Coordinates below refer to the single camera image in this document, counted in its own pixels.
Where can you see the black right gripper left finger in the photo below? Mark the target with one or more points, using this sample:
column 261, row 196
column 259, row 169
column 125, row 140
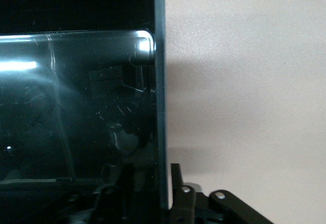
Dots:
column 112, row 203

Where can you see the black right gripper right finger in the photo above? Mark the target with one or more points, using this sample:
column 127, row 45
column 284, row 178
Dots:
column 186, row 206

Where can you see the black plastic box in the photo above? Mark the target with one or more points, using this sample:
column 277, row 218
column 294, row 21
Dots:
column 76, row 81

